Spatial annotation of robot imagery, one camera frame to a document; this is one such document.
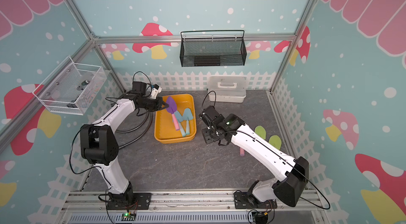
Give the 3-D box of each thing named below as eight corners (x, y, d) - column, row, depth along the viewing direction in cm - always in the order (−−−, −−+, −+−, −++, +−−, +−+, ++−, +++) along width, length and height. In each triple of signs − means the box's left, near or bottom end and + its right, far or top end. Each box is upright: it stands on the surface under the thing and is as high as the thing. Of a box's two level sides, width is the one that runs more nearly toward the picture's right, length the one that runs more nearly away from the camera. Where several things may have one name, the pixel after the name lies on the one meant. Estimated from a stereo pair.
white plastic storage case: (208, 104, 115) (208, 91, 105) (208, 88, 126) (208, 75, 116) (244, 104, 115) (247, 91, 105) (241, 88, 126) (244, 75, 116)
